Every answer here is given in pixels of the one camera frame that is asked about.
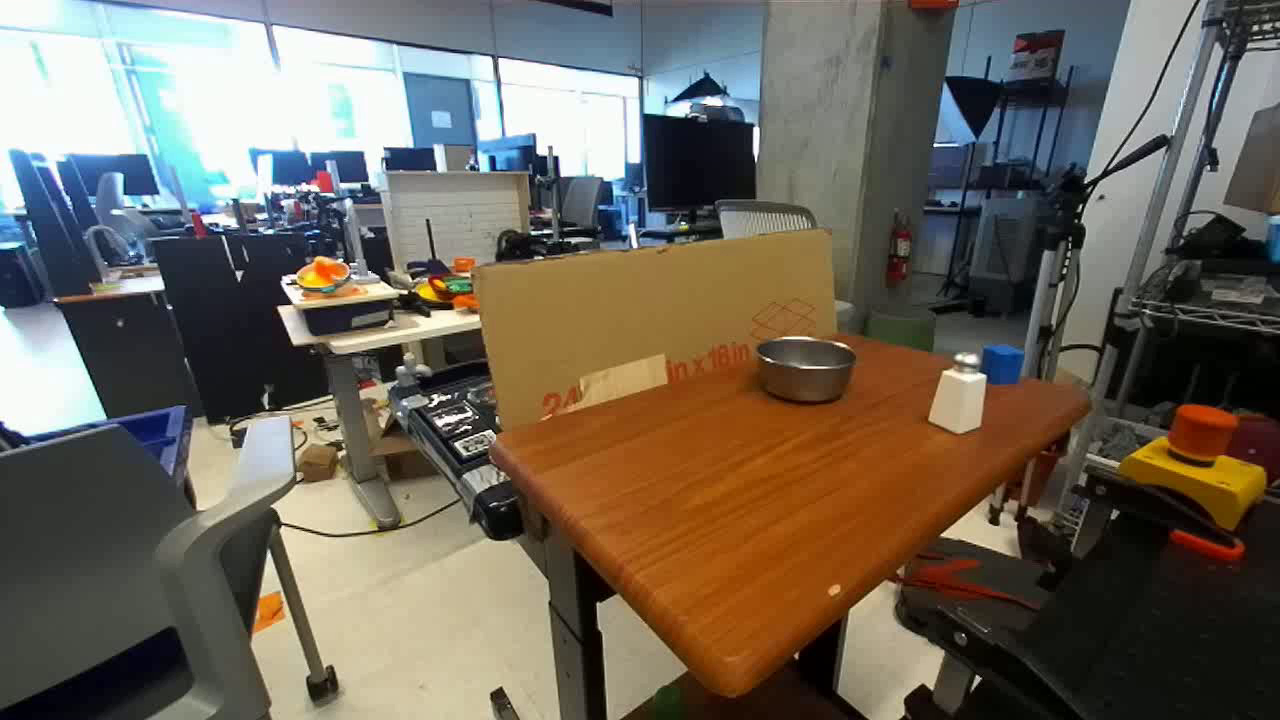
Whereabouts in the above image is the blue block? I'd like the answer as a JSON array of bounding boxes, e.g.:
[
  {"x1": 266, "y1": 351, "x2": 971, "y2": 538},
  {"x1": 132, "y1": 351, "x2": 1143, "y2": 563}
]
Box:
[{"x1": 980, "y1": 345, "x2": 1025, "y2": 384}]

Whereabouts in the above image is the cardboard sheet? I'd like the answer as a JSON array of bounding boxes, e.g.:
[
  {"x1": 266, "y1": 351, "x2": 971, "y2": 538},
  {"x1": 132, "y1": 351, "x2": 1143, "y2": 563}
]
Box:
[{"x1": 477, "y1": 227, "x2": 838, "y2": 427}]

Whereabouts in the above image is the metal bowl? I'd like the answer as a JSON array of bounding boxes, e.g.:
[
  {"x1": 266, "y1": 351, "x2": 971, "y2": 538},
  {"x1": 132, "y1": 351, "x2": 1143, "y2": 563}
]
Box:
[{"x1": 755, "y1": 335, "x2": 858, "y2": 404}]

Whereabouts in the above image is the black monitor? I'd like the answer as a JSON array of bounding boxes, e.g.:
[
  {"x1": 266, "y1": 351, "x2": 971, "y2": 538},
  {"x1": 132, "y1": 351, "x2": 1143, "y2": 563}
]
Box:
[{"x1": 645, "y1": 114, "x2": 755, "y2": 208}]

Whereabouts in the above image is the white side table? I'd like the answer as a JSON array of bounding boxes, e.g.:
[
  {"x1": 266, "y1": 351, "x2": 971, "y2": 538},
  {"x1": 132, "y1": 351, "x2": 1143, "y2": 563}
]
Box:
[{"x1": 277, "y1": 275, "x2": 480, "y2": 526}]

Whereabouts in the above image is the red fire extinguisher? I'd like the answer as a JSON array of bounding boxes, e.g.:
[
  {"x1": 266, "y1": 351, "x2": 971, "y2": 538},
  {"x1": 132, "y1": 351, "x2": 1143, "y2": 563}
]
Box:
[{"x1": 888, "y1": 219, "x2": 915, "y2": 292}]

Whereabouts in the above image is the white salt shaker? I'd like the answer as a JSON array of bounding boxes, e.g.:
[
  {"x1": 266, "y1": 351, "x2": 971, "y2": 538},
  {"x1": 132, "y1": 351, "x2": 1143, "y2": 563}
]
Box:
[{"x1": 927, "y1": 351, "x2": 988, "y2": 434}]

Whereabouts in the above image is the black perforated board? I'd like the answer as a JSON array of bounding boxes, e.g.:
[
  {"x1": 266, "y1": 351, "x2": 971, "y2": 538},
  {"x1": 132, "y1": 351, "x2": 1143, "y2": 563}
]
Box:
[{"x1": 898, "y1": 502, "x2": 1280, "y2": 720}]

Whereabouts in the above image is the yellow emergency stop button box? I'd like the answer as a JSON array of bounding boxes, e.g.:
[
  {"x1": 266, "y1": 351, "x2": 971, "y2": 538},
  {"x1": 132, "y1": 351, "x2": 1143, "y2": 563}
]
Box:
[{"x1": 1120, "y1": 404, "x2": 1267, "y2": 533}]

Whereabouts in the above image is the grey office chair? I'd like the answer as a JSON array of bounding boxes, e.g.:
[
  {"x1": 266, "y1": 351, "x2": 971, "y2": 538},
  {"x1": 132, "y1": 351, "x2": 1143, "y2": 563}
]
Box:
[{"x1": 0, "y1": 416, "x2": 341, "y2": 720}]

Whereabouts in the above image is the orange black clamp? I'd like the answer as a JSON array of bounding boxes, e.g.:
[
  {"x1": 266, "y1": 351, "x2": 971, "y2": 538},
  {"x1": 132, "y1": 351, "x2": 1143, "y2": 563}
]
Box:
[{"x1": 1168, "y1": 526, "x2": 1245, "y2": 563}]

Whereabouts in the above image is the black camera tripod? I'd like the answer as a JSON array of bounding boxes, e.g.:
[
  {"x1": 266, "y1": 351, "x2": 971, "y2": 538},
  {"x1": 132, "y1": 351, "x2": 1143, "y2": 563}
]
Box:
[{"x1": 988, "y1": 130, "x2": 1175, "y2": 526}]

